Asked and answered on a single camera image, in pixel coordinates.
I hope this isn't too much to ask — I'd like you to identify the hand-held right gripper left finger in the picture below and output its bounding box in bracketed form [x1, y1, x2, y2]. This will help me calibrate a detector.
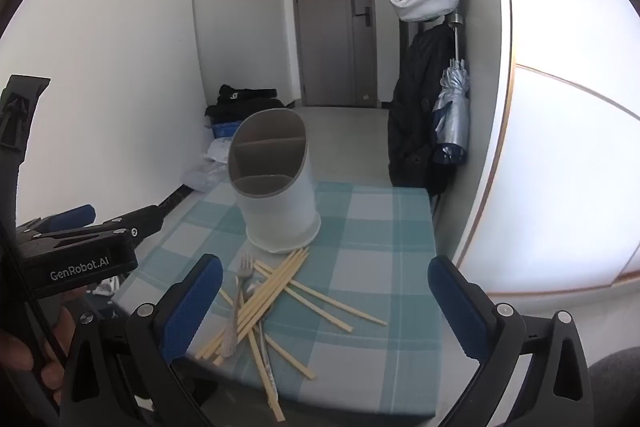
[59, 253, 224, 427]

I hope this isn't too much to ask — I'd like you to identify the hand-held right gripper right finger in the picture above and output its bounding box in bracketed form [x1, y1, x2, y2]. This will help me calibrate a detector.
[427, 255, 601, 427]

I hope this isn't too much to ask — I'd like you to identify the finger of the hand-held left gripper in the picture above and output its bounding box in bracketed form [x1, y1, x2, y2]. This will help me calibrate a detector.
[16, 205, 97, 241]
[102, 205, 166, 242]

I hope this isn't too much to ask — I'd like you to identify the silver fork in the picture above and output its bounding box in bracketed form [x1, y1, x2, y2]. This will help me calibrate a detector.
[222, 254, 256, 358]

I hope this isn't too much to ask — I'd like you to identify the bunch of wooden chopsticks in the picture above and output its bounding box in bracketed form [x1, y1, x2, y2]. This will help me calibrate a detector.
[195, 247, 388, 423]

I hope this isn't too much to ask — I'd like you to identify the silver patterned cutlery piece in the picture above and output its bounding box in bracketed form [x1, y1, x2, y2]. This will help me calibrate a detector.
[245, 279, 277, 388]

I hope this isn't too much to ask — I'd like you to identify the white grey utensil holder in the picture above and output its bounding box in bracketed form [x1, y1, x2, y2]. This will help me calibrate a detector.
[227, 108, 322, 254]

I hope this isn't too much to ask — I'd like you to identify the person's left hand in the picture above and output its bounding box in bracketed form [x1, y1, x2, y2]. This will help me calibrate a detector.
[0, 306, 77, 392]

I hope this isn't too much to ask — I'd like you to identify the grey plastic parcel bag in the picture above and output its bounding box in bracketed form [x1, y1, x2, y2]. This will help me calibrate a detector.
[180, 162, 229, 192]

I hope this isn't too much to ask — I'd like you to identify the teal white plaid tablecloth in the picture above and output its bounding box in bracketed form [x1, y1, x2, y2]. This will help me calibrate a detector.
[107, 181, 446, 418]

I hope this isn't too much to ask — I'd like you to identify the white plastic parcel bag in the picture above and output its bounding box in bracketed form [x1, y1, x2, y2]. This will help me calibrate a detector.
[206, 138, 234, 166]

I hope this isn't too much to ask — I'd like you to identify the blue cardboard box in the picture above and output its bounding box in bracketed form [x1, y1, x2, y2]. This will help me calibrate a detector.
[212, 122, 246, 140]

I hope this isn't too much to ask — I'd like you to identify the black clothes heap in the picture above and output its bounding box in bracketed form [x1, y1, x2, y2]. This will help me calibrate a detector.
[205, 83, 296, 120]

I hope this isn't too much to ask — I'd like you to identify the silver folded umbrella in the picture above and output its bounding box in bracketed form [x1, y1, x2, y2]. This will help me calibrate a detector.
[431, 13, 472, 165]

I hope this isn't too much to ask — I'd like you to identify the black hanging jacket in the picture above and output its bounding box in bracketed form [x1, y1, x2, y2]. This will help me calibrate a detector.
[387, 24, 458, 198]

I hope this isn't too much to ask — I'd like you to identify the grey door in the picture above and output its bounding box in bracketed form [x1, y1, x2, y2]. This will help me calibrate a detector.
[289, 0, 381, 108]

